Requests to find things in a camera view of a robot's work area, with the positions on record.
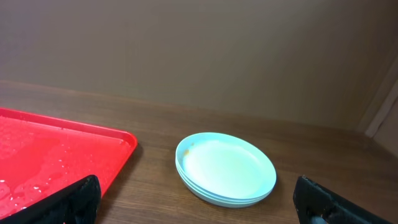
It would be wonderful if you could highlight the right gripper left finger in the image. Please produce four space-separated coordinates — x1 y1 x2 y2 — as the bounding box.
1 175 101 224

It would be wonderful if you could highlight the red plastic serving tray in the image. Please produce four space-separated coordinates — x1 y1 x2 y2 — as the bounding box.
1 108 137 218

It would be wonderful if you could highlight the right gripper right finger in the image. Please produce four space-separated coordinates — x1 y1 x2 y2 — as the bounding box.
293 176 389 224

